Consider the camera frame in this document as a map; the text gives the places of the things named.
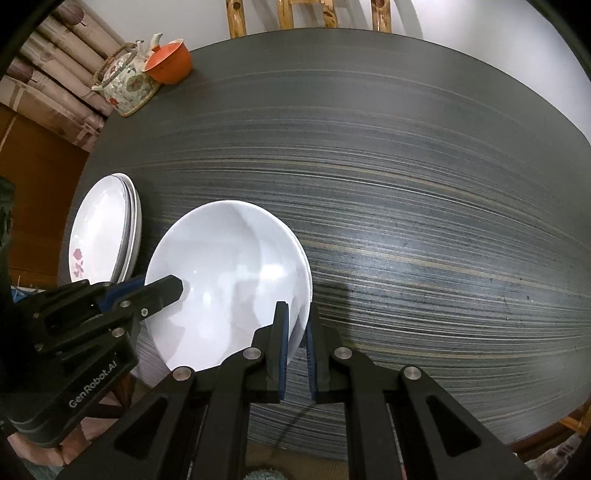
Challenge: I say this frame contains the small pink flower plate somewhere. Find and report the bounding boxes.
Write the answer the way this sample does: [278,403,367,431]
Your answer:
[69,174,132,283]

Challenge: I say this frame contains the teal fuzzy object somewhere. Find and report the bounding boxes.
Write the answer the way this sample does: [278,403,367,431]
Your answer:
[242,467,288,480]

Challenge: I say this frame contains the orange lidded cup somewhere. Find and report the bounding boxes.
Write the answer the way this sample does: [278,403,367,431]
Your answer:
[141,39,193,85]

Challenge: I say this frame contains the beige patterned curtain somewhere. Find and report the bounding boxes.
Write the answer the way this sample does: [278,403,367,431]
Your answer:
[0,0,125,153]

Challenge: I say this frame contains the large pink flower plate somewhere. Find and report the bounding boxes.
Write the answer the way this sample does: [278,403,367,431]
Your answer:
[121,178,142,282]

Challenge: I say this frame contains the wooden bamboo chair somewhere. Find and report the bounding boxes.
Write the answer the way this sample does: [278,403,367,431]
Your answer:
[225,0,393,38]
[551,413,591,437]

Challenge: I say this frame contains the brown wooden panel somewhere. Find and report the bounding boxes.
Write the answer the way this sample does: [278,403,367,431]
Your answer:
[0,104,89,278]

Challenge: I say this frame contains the floral ceramic teapot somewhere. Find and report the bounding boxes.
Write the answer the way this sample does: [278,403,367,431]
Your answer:
[91,32,164,117]

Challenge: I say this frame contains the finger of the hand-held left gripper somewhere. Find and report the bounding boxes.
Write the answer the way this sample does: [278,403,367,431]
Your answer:
[108,274,184,324]
[95,276,147,311]

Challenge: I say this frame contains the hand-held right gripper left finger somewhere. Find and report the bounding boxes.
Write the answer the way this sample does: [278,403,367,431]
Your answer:
[55,301,291,480]

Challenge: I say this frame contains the blue rimmed rose plate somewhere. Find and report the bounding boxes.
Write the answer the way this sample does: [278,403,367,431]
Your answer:
[115,174,138,283]

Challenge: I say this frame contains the white bowl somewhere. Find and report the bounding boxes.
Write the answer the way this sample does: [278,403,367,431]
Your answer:
[277,215,314,354]
[144,200,309,372]

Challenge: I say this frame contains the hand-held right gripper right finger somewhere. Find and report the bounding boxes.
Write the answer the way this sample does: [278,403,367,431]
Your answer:
[305,302,536,480]

